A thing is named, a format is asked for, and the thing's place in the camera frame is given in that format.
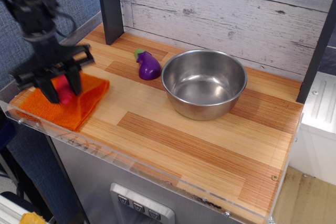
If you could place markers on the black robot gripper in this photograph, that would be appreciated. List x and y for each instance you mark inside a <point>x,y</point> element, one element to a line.
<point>49,60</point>

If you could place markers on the red handled metal fork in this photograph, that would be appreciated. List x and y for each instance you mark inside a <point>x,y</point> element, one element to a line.
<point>64,91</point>

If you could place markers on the orange knitted napkin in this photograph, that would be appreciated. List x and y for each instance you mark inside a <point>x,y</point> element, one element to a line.
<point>73,115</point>

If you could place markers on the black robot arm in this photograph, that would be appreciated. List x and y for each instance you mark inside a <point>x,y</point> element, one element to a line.
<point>35,17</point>

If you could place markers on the clear acrylic table guard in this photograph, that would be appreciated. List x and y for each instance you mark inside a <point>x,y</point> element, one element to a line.
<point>233,165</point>

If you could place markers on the purple toy eggplant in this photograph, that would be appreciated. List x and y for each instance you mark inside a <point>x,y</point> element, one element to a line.
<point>149,67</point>

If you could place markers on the stainless steel cabinet front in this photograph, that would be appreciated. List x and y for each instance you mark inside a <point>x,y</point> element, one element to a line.
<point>92,177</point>

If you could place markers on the stainless steel bowl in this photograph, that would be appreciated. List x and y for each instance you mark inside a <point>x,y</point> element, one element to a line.
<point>203,84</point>

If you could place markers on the silver dispenser button panel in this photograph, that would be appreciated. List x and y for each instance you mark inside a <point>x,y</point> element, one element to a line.
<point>141,204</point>

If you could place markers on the white side cabinet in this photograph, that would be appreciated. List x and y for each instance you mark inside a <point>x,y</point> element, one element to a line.
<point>313,151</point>

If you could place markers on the dark grey left post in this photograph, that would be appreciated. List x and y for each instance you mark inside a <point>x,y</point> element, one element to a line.
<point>112,20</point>

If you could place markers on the dark grey post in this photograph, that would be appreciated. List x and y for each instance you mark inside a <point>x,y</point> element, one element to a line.
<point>317,56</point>
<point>112,20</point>

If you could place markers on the dark grey right post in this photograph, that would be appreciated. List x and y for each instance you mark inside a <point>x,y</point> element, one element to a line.
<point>317,56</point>

